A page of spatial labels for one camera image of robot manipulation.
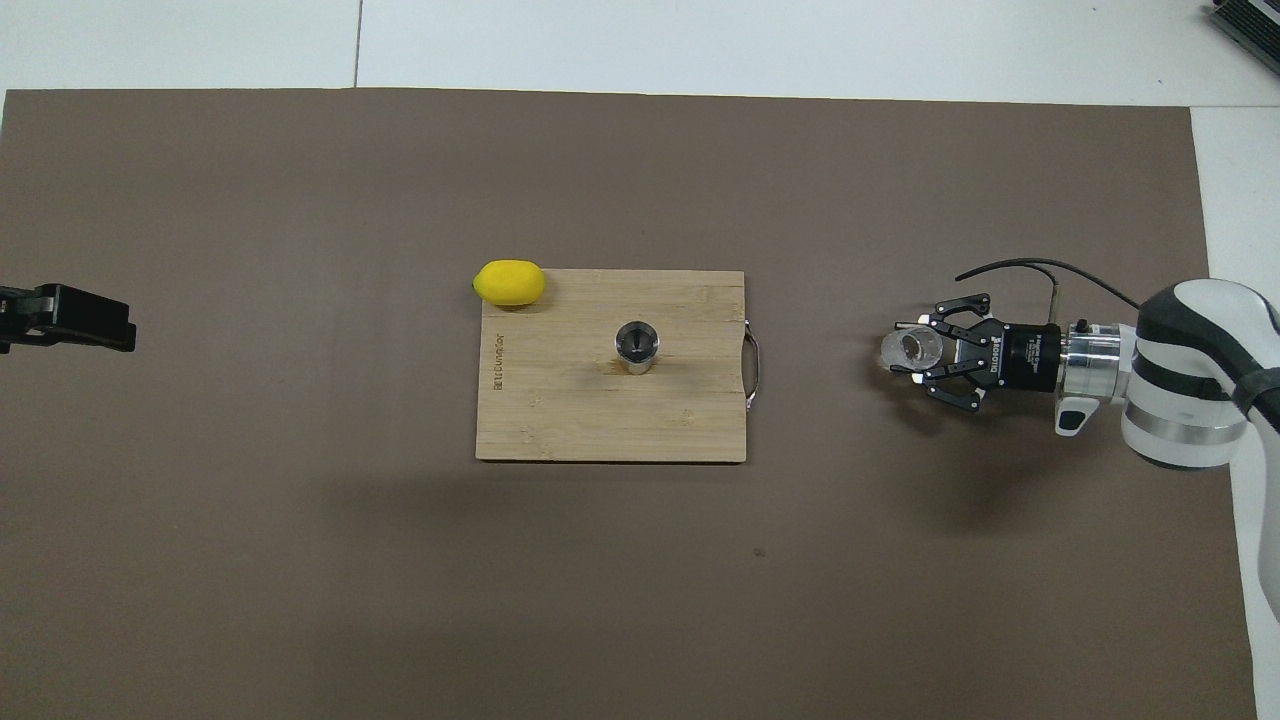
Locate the steel double jigger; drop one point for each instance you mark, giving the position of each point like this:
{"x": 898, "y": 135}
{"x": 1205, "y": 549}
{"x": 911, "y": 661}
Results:
{"x": 637, "y": 345}

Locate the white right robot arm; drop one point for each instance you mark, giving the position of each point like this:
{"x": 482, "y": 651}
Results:
{"x": 1190, "y": 370}

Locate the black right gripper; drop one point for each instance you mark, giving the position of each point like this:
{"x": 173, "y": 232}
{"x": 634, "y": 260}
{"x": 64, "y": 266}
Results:
{"x": 1030, "y": 357}

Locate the wooden cutting board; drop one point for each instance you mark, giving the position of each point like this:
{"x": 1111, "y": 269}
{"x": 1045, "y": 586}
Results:
{"x": 560, "y": 410}

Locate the yellow lemon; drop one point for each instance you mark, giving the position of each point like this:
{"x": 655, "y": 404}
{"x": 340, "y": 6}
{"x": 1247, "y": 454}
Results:
{"x": 510, "y": 282}

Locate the clear plastic cup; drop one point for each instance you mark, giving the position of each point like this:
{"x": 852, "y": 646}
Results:
{"x": 910, "y": 350}

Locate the grey ribbed device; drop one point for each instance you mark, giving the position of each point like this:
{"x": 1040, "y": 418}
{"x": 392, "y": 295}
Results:
{"x": 1255, "y": 25}

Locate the brown table mat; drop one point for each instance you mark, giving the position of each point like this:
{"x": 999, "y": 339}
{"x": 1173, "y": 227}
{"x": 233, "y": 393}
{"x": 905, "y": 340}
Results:
{"x": 300, "y": 560}

